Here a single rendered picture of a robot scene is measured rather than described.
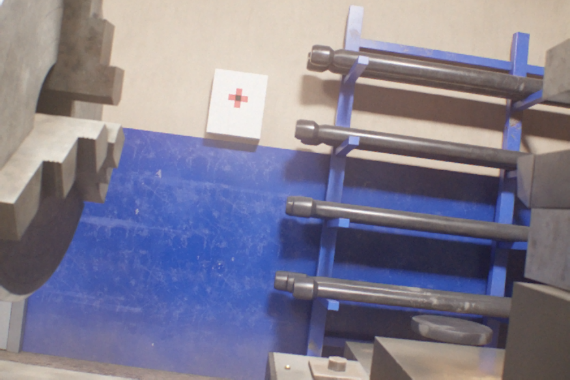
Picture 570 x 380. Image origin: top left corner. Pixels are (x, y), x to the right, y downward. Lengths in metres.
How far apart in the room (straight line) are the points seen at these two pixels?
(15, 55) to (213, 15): 3.23
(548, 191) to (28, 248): 0.31
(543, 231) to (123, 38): 3.42
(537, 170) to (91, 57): 0.28
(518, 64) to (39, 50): 3.44
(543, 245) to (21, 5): 0.29
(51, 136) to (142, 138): 3.10
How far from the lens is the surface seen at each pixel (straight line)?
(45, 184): 0.37
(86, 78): 0.41
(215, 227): 3.42
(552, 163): 0.27
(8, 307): 3.69
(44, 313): 3.67
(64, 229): 0.48
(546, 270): 0.26
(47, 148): 0.37
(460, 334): 2.49
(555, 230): 0.25
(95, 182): 0.48
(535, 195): 0.28
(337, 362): 0.66
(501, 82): 3.37
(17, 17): 0.36
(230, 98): 3.33
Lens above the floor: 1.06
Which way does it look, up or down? 4 degrees up
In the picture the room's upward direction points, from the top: 7 degrees clockwise
